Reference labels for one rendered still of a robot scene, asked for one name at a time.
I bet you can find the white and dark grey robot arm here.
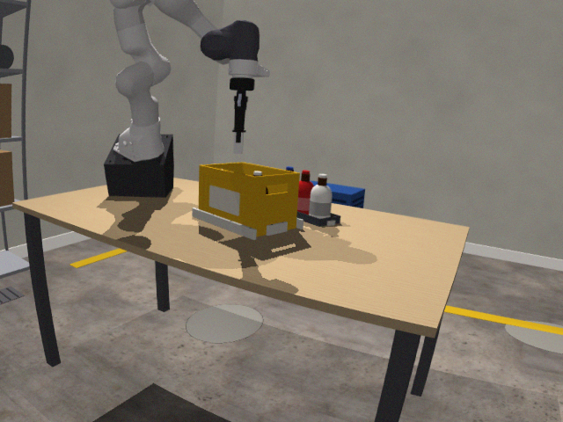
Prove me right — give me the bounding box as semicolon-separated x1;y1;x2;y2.
110;0;270;162

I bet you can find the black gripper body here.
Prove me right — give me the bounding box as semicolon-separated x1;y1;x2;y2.
230;77;254;100

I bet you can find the red bottle with pale label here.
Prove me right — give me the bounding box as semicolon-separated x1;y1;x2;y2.
297;171;314;215

